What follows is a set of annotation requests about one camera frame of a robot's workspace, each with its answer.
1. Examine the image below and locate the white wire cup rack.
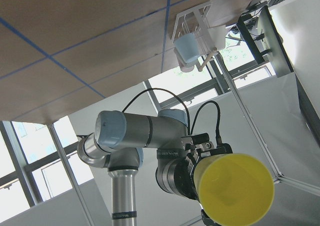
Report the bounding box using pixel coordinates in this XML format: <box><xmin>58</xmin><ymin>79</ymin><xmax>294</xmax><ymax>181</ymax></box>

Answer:
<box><xmin>171</xmin><ymin>1</ymin><xmax>218</xmax><ymax>71</ymax></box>

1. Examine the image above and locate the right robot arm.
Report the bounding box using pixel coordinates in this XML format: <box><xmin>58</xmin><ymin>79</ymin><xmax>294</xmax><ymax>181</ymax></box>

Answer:
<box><xmin>77</xmin><ymin>109</ymin><xmax>232</xmax><ymax>226</ymax></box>

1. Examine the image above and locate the grey plastic cup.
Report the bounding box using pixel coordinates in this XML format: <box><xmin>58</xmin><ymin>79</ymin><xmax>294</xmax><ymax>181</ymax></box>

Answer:
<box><xmin>173</xmin><ymin>48</ymin><xmax>193</xmax><ymax>68</ymax></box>

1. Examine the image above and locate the yellow plastic cup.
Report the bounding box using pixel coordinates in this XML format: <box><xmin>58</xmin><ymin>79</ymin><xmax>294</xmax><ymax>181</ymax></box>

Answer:
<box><xmin>193</xmin><ymin>154</ymin><xmax>275</xmax><ymax>226</ymax></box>

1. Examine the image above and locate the light blue plastic cup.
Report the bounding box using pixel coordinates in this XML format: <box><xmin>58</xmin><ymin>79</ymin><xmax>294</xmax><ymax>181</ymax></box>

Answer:
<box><xmin>173</xmin><ymin>33</ymin><xmax>200</xmax><ymax>63</ymax></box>

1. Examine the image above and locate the pink plastic cup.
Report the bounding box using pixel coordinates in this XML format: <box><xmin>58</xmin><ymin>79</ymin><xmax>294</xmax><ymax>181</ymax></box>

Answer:
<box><xmin>179</xmin><ymin>65</ymin><xmax>195</xmax><ymax>73</ymax></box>

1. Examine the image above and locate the pale green plastic cup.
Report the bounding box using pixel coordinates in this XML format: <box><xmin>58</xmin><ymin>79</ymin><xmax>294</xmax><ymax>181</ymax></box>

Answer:
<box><xmin>207</xmin><ymin>25</ymin><xmax>227</xmax><ymax>50</ymax></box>

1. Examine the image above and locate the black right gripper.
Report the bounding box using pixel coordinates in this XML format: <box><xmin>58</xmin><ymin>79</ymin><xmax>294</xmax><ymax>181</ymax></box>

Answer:
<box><xmin>155</xmin><ymin>141</ymin><xmax>233</xmax><ymax>200</ymax></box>

